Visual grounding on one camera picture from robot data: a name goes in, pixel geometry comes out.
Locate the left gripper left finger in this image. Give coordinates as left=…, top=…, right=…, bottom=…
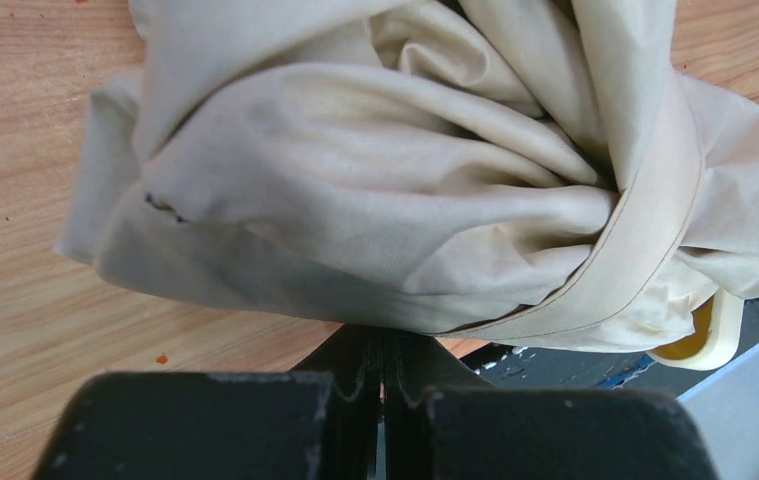
left=33, top=327, right=382, bottom=479

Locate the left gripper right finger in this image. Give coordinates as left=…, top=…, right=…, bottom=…
left=382, top=331, right=717, bottom=479

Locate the beige folding umbrella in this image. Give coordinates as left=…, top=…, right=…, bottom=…
left=55, top=1, right=759, bottom=370

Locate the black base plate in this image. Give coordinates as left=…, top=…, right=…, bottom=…
left=461, top=298, right=759, bottom=395

